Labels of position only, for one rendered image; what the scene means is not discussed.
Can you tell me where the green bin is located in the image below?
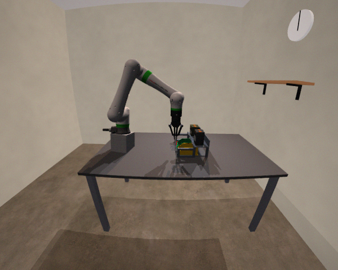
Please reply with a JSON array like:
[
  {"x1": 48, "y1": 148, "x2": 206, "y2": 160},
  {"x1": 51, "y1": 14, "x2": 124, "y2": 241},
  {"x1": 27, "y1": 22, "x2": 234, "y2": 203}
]
[{"x1": 177, "y1": 138, "x2": 192, "y2": 148}]

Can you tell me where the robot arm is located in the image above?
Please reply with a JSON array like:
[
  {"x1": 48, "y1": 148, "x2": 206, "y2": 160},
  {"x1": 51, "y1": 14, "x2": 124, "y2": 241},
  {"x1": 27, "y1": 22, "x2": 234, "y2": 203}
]
[{"x1": 103, "y1": 59, "x2": 184, "y2": 134}]

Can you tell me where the yellow bin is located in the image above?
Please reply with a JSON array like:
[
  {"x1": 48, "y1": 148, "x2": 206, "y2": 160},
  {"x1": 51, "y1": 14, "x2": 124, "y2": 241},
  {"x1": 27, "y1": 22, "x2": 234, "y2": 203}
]
[{"x1": 178, "y1": 143, "x2": 198, "y2": 155}]

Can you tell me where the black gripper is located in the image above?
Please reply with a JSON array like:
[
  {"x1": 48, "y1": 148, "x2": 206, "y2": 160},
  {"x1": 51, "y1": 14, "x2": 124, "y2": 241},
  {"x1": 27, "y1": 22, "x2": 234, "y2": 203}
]
[{"x1": 168, "y1": 117, "x2": 183, "y2": 143}]

